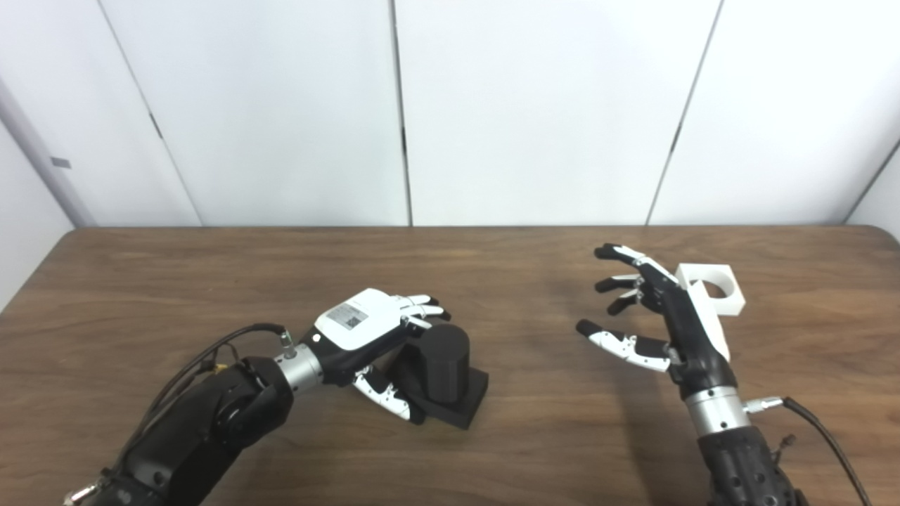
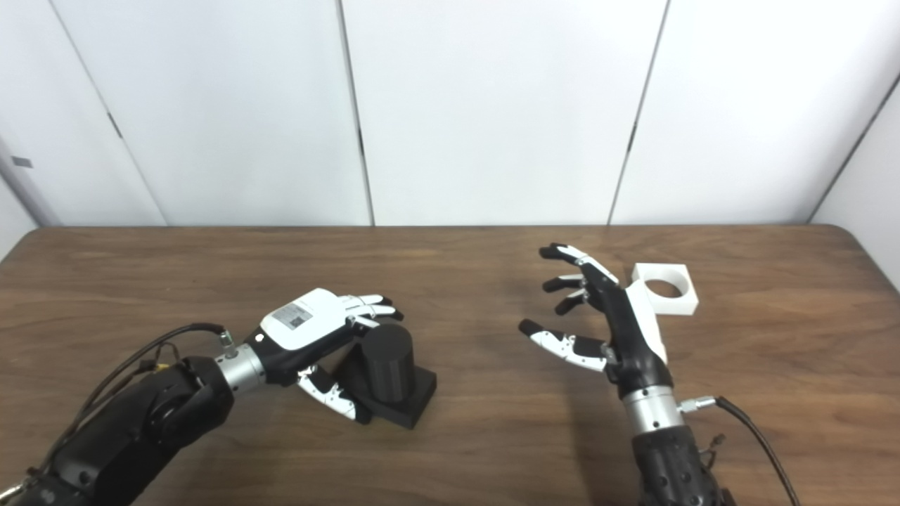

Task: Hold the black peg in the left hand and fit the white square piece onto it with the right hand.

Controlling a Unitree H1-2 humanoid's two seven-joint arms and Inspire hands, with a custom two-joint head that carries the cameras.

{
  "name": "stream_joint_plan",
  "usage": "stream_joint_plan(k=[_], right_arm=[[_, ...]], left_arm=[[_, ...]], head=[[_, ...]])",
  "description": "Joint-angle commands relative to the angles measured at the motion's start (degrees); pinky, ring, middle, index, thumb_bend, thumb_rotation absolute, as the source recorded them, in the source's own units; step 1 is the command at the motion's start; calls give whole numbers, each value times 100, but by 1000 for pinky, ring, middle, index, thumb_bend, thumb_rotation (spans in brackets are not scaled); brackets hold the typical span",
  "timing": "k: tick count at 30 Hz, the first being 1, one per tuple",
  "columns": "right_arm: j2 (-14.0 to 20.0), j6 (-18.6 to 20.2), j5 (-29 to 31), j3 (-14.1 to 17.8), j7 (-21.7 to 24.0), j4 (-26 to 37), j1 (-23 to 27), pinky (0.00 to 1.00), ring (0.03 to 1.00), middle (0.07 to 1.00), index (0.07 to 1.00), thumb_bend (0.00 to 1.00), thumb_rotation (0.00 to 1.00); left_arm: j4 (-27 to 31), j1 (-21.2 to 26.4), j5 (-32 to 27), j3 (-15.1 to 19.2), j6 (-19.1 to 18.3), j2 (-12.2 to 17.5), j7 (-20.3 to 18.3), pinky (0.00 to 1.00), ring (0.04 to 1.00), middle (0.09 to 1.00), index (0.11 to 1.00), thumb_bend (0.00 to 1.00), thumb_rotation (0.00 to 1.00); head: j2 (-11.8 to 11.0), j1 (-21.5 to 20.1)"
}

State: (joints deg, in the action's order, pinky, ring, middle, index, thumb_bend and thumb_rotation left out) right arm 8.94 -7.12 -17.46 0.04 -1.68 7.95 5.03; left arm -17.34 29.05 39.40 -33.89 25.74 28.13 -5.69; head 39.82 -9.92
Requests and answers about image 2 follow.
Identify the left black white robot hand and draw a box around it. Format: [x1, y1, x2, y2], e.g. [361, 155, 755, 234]
[246, 287, 405, 426]

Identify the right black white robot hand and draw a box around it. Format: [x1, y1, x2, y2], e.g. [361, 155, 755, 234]
[519, 242, 674, 401]

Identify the white square piece with hole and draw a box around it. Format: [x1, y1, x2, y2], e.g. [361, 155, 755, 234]
[631, 263, 700, 316]

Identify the black cylinder peg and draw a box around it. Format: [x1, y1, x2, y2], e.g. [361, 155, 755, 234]
[330, 321, 438, 430]

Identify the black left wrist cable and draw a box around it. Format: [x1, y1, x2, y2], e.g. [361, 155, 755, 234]
[63, 322, 236, 440]

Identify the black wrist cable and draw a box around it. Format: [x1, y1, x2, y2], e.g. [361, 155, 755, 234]
[63, 322, 236, 440]
[679, 396, 802, 506]

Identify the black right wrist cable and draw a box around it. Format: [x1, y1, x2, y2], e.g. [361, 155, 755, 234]
[679, 396, 802, 506]

